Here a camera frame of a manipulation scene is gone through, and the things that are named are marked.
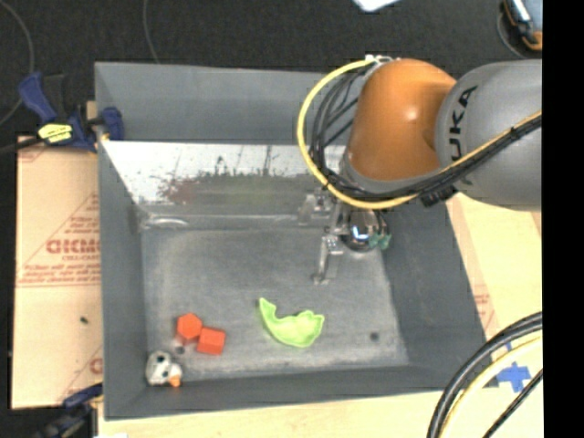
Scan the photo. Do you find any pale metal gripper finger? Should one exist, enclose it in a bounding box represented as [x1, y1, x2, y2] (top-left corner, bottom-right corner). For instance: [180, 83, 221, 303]
[311, 234, 345, 286]
[297, 187, 334, 227]

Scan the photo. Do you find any grey metal bin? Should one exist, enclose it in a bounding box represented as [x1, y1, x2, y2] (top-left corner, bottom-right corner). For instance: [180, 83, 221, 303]
[93, 60, 487, 420]

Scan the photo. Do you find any light green toy lettuce leaf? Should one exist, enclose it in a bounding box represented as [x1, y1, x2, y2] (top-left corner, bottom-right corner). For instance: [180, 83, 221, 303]
[258, 297, 326, 349]

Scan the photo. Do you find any orange cube block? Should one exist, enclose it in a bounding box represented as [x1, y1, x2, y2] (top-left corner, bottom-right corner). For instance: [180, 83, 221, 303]
[196, 327, 228, 357]

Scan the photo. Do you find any orange hexagonal block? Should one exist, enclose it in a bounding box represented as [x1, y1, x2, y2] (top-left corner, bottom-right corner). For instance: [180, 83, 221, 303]
[175, 312, 203, 342]

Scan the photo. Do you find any white and grey toy bird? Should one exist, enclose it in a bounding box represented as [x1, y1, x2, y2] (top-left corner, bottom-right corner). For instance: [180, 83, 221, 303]
[144, 349, 184, 389]

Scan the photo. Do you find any brown cardboard board, red print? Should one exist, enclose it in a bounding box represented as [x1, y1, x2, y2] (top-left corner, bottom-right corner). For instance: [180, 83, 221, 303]
[9, 133, 506, 411]

